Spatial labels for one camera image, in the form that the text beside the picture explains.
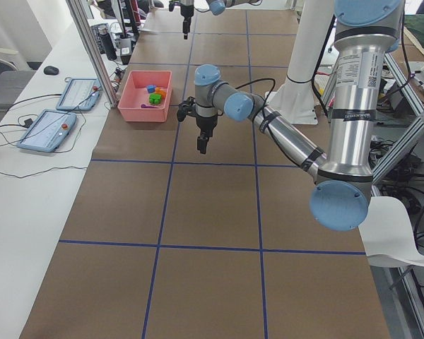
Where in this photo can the far blue teach pendant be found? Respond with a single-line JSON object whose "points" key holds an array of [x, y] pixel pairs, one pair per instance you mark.
{"points": [[79, 94]]}

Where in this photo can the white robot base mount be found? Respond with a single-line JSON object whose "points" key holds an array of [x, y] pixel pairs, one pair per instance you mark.
{"points": [[294, 99]]}

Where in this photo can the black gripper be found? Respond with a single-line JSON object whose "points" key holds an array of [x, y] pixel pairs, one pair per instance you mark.
{"points": [[186, 12], [205, 123]]}

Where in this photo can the aluminium frame rack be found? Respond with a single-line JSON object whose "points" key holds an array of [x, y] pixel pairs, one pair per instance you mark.
{"points": [[408, 113]]}

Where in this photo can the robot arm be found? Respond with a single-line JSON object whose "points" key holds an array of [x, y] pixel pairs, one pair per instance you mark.
{"points": [[334, 149], [216, 7]]}

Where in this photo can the pink plastic box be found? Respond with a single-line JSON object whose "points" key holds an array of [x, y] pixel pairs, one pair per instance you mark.
{"points": [[134, 94]]}

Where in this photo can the near blue teach pendant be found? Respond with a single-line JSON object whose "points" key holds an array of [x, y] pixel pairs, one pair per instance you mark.
{"points": [[48, 131]]}

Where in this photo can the small blue block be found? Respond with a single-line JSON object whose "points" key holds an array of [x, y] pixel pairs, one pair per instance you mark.
{"points": [[150, 88]]}

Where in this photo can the orange block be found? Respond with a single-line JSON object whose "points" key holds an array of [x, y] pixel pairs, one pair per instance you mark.
{"points": [[161, 92]]}

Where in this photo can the green block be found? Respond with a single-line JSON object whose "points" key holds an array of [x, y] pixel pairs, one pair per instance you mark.
{"points": [[155, 99]]}

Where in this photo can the black water bottle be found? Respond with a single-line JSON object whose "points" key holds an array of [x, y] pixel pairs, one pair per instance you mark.
{"points": [[107, 43]]}

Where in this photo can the black computer mouse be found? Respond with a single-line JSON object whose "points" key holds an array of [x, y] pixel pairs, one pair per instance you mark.
{"points": [[51, 70]]}

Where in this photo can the blue teach pendant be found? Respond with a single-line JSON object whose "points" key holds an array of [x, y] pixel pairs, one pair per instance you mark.
{"points": [[48, 131], [79, 94]]}

